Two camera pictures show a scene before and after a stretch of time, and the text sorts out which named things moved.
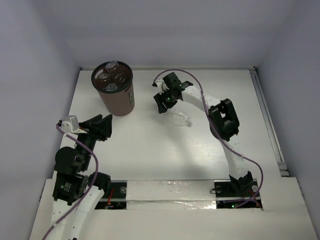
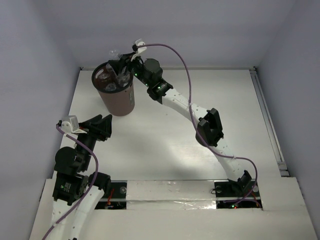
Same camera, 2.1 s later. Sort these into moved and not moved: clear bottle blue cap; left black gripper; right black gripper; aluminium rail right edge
Moved: right black gripper
Not moved: left black gripper; aluminium rail right edge; clear bottle blue cap
